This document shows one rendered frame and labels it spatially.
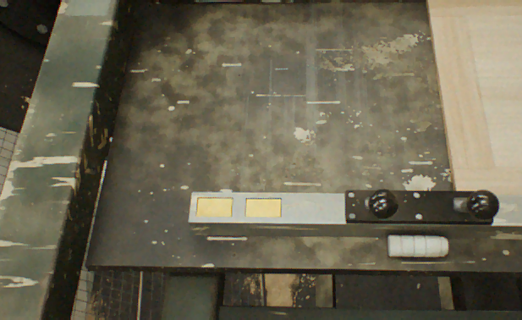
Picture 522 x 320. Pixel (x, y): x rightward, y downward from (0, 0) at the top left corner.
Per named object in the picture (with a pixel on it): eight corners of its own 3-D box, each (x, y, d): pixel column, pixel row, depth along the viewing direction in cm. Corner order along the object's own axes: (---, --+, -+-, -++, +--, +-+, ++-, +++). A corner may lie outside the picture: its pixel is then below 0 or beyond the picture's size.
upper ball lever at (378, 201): (387, 218, 91) (401, 219, 77) (359, 218, 91) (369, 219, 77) (387, 191, 91) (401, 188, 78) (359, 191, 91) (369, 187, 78)
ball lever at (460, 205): (474, 219, 90) (503, 221, 77) (446, 219, 90) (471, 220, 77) (474, 192, 90) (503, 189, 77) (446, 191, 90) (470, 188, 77)
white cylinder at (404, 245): (387, 260, 90) (445, 261, 90) (390, 251, 88) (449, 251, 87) (387, 240, 92) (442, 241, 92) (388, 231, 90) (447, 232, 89)
